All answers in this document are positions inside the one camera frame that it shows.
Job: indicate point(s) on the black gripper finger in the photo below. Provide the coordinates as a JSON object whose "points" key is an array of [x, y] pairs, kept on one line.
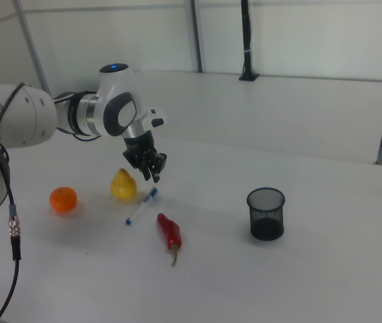
{"points": [[146, 173], [156, 175]]}

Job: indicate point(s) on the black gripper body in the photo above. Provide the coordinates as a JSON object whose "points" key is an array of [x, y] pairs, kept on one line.
{"points": [[144, 151]]}

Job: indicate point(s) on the blue and white marker pen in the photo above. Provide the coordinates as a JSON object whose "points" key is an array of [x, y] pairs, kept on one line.
{"points": [[142, 207]]}

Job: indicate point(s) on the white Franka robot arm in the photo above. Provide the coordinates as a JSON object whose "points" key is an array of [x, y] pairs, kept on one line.
{"points": [[117, 91]]}

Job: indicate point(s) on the black mesh pen cup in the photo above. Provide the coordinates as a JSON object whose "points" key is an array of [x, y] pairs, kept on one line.
{"points": [[266, 217]]}

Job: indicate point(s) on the yellow pear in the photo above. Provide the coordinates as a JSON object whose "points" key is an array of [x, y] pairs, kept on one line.
{"points": [[123, 186]]}

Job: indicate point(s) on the red chili pepper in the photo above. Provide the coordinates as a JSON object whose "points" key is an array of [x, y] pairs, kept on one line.
{"points": [[170, 232]]}

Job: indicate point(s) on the orange fruit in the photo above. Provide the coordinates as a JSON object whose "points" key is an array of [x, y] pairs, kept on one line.
{"points": [[63, 200]]}

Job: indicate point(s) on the black pole with base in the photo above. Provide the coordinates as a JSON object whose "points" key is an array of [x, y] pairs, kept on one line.
{"points": [[247, 40]]}

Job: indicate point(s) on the grey metal partition post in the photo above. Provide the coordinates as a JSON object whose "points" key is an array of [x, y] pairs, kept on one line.
{"points": [[197, 33], [33, 43]]}

